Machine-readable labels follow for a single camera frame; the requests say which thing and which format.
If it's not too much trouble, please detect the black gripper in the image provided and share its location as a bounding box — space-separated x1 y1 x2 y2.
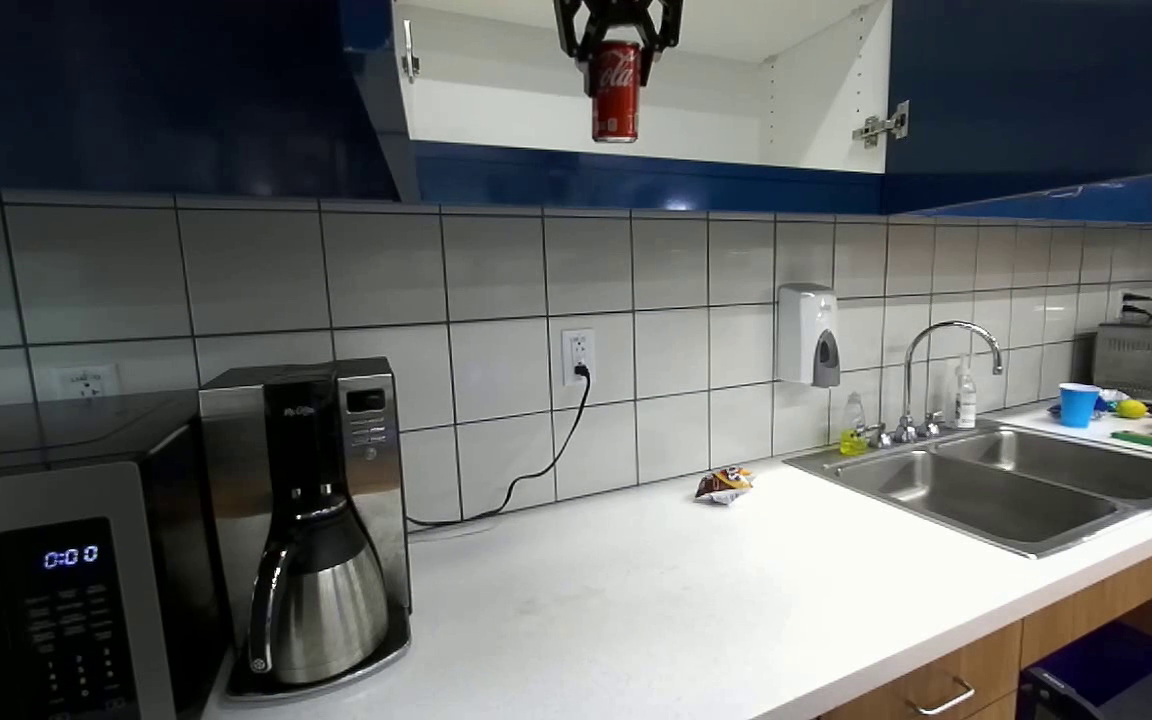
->
555 0 685 66

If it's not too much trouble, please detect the red soda can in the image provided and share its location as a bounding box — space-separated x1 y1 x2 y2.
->
588 39 640 146

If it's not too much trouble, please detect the blue cabinet door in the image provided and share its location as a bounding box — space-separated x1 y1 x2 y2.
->
883 0 1152 213

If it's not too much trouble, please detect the white soap dispenser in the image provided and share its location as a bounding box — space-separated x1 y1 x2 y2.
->
775 290 841 387

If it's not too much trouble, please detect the wrapped food packet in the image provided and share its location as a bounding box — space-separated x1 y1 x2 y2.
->
694 469 751 508

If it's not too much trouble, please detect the yellow dish soap bottle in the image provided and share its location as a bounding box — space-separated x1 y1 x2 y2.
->
837 392 868 459

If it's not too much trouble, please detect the chrome sink faucet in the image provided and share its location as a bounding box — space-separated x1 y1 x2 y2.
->
868 320 1004 448

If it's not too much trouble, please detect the black coffee maker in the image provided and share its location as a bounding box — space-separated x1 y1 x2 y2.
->
200 358 410 695

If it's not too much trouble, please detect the blue cup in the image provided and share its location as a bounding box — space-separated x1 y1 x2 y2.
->
1056 383 1099 429

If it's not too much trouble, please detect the stainless steel double sink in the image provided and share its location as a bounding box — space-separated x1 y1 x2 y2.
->
805 429 1152 562

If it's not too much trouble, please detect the steel coffee carafe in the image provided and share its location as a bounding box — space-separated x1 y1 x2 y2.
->
248 499 389 688

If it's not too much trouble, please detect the wooden lower drawer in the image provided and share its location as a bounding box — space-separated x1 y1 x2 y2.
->
819 626 1021 720

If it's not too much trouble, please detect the black microwave oven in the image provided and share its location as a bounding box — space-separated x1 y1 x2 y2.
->
0 397 228 720

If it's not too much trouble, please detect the blue bin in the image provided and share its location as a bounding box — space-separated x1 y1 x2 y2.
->
1017 626 1152 720

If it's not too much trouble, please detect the white wall outlet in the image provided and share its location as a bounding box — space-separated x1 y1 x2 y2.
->
560 329 597 383
51 366 121 402

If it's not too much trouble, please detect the black power cable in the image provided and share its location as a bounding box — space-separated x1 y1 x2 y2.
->
409 359 597 535

